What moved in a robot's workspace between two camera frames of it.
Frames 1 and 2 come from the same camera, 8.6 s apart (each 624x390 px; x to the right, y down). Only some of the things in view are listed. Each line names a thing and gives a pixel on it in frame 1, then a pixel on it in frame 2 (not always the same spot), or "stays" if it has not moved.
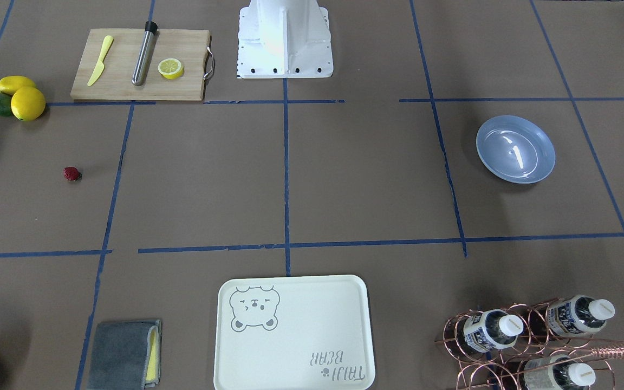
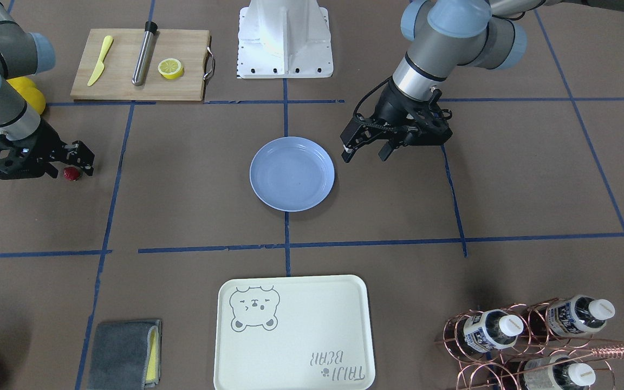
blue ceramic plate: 515,149 to 292,174
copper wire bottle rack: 547,345 stays
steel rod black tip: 144,59 stays
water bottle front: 557,372 stays
